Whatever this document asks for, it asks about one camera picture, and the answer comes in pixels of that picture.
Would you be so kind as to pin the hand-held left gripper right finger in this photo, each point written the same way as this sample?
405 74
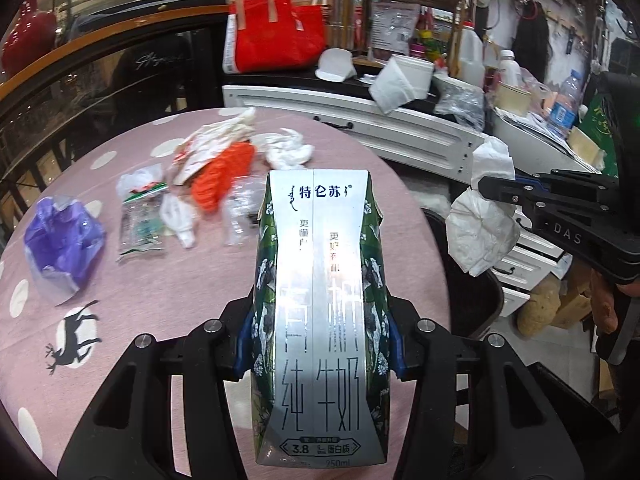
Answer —
395 355

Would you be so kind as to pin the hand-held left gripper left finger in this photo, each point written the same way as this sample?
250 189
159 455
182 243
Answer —
244 350

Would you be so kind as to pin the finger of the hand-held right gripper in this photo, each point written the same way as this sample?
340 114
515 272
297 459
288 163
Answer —
505 190

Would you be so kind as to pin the large white tissue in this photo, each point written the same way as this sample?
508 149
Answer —
480 230

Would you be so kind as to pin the dark brown trash bin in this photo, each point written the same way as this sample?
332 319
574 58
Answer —
465 290

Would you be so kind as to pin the silver green milk carton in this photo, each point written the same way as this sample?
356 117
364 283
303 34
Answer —
320 270

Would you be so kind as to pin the crushed clear plastic packaging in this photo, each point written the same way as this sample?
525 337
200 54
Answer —
240 210

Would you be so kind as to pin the small white plastic wrapper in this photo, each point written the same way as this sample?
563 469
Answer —
180 217

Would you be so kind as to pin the clear snack wrapper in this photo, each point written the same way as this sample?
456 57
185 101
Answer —
140 220

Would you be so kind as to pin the orange foam net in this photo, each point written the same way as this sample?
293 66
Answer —
220 180

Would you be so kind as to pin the white plastic wrap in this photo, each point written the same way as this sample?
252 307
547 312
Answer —
290 150

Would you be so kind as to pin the purple plastic bag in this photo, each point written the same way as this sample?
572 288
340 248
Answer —
62 245

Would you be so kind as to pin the white red paper wrapper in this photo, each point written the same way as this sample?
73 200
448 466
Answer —
210 137

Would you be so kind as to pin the brown cardboard box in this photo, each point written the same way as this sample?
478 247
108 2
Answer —
575 295

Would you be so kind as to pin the medium white drawer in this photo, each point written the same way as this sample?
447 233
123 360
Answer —
530 265

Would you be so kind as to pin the beige cardboard box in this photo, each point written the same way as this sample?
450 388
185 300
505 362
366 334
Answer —
585 147

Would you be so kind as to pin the beige round tub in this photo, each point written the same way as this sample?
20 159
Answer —
511 99

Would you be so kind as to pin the clear plastic bag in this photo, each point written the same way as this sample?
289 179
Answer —
462 105

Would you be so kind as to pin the small white drawer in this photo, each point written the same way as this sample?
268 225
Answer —
512 300

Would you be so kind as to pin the blue label water bottle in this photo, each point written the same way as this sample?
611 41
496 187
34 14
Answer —
565 105

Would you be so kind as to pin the green printed board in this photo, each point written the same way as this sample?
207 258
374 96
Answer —
600 120

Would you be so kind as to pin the white plastic bottle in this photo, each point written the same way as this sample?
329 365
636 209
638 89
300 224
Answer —
507 67

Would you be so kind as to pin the white plastic jug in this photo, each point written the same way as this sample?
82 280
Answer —
471 55

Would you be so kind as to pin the white paper roll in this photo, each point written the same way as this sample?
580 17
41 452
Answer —
400 82

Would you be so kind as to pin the dark hanging bundle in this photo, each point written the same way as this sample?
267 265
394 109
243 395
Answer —
531 35

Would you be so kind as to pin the loose white drawer front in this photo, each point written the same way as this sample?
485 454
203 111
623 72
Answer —
350 120

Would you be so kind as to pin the white cap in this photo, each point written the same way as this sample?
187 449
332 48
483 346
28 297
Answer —
335 65

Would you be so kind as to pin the wooden shelf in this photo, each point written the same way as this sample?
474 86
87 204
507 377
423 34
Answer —
360 20

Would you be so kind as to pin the red tote bag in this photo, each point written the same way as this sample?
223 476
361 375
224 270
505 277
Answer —
280 35

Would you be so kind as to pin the glass display cabinet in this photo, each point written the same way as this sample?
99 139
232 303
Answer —
100 75

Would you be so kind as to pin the red vase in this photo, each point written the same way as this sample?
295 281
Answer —
27 40

